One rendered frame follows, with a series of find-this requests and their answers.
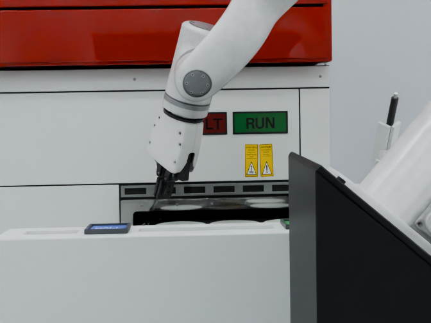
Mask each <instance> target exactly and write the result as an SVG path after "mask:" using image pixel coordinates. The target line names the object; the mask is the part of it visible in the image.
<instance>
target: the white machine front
mask: <svg viewBox="0 0 431 323"><path fill-rule="evenodd" d="M170 70H171V67H168V68H124V69H39V70H0V235H1V234H3V233H4V232H6V231H8V230H9V229H19V228H71V227H87V226H88V225H89V224H106V223H121V200H122V199H156V197H121V186H129V185H156V180H157V177H158V176H157V174H156V169H157V165H156V161H155V160H154V159H153V158H152V157H151V156H150V155H149V154H148V152H147V146H148V141H149V137H150V134H151V131H152V128H153V125H154V123H155V120H156V117H157V115H158V113H159V111H160V109H161V107H162V101H163V98H164V94H165V89H166V86H167V81H168V78H169V73H170ZM329 86H330V78H329V65H296V66H252V67H244V68H243V69H242V70H241V71H240V72H239V73H238V74H237V75H236V76H235V77H234V78H232V79H231V80H230V81H229V82H228V83H227V84H226V85H225V86H224V87H223V88H222V89H220V91H218V92H217V93H216V94H214V95H213V96H212V100H211V103H210V108H209V111H208V114H225V133H203V136H202V140H201V147H200V150H199V156H198V160H197V163H196V166H195V168H194V170H193V171H192V172H189V180H188V181H180V180H178V181H175V183H174V184H175V185H187V184H217V183H275V182H289V161H288V155H289V153H290V152H294V153H296V154H299V155H301V156H303V157H305V158H307V159H310V160H312V161H313V162H316V163H318V164H320V165H322V166H323V167H324V168H325V169H327V168H328V167H330V89H329ZM235 113H286V131H275V132H241V133H235ZM245 144H258V177H245ZM259 144H272V145H273V174H274V176H269V177H260V150H259Z"/></svg>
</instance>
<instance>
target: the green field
mask: <svg viewBox="0 0 431 323"><path fill-rule="evenodd" d="M275 131H286V113H235V133H241V132H275Z"/></svg>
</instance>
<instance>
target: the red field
mask: <svg viewBox="0 0 431 323"><path fill-rule="evenodd" d="M203 133H225V114H208V115H207V116H206V117H205V118H204V119H203Z"/></svg>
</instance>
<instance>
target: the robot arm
mask: <svg viewBox="0 0 431 323"><path fill-rule="evenodd" d="M297 1H298V0H231V2H230V4H229V5H228V7H227V9H226V10H225V12H224V13H223V15H222V16H221V18H220V19H219V20H218V22H217V23H216V24H215V25H212V24H209V23H206V22H200V21H185V22H183V23H182V26H181V30H180V34H179V37H178V42H177V45H176V50H175V53H174V58H173V62H172V65H171V70H170V73H169V78H168V81H167V86H166V89H165V94H164V98H163V101H162V107H161V109H160V111H159V113H158V115H157V117H156V120H155V123H154V125H153V128H152V131H151V134H150V137H149V141H148V146H147V152H148V154H149V155H150V156H151V157H152V158H153V159H154V160H155V161H156V165H157V169H156V174H157V176H158V177H157V180H156V185H155V189H154V192H153V195H154V196H155V197H156V198H157V199H169V198H171V195H172V192H173V188H174V183H175V181H178V180H180V181H188V180H189V172H192V171H193V170H194V168H195V166H196V163H197V160H198V156H199V150H200V147H201V140H202V136H203V119H204V118H205V117H206V116H207V115H208V111H209V108H210V103H211V100H212V96H213V95H214V94H216V93H217V92H218V91H220V89H222V88H223V87H224V86H225V85H226V84H227V83H228V82H229V81H230V80H231V79H232V78H234V77H235V76H236V75H237V74H238V73H239V72H240V71H241V70H242V69H243V68H244V67H245V66H246V65H247V64H248V62H249V61H250V60H251V59H252V58H253V57H254V56H255V55H256V53H257V52H258V50H259V49H260V48H261V47H262V45H263V43H264V42H265V41H266V38H267V37H268V35H269V34H270V32H271V30H272V28H273V26H274V25H275V23H276V22H277V21H278V19H279V18H280V17H281V16H282V15H283V14H284V13H285V12H286V11H287V10H288V9H289V8H290V7H292V6H293V5H294V4H295V3H296V2H297ZM327 170H328V171H329V172H330V173H332V174H333V175H334V176H335V177H337V176H340V177H341V178H342V179H343V180H345V185H346V186H347V187H348V188H350V189H351V190H352V191H353V192H355V193H356V194H357V195H358V196H359V197H360V198H362V199H363V200H364V201H365V202H367V203H368V204H369V205H370V206H371V207H373V208H374V209H375V210H376V211H377V212H378V213H380V214H381V215H382V216H384V217H385V218H386V219H387V220H388V221H389V222H391V223H392V224H393V225H395V226H396V227H397V228H398V229H399V230H400V231H402V232H403V233H404V234H405V235H407V236H408V237H409V238H410V239H411V240H413V241H414V242H415V243H416V244H418V245H419V246H420V247H421V248H422V249H423V250H425V251H426V252H427V253H428V254H429V255H431V100H430V101H429V103H428V104H427V105H426V106H425V107H424V108H423V109H422V111H421V112H420V113H419V115H418V116H417V117H416V118H415V119H414V120H413V121H412V123H411V124H410V125H409V126H408V128H407V129H406V130H405V131H404V132H403V133H402V134H401V136H400V137H399V138H398V139H397V141H395V143H394V144H393V145H392V146H391V148H390V149H389V150H388V151H387V152H386V153H385V155H384V156H383V157H382V158H381V160H380V161H379V162H378V163H377V164H376V165H375V167H374V168H373V169H372V170H371V172H370V173H369V174H368V175H367V176H366V177H365V178H364V180H363V181H362V182H361V183H360V185H359V186H357V185H356V184H355V183H353V182H352V181H350V180H349V179H348V178H346V177H345V176H343V175H342V174H341V173H339V172H338V171H336V170H335V169H333V168H331V167H328V168H327Z"/></svg>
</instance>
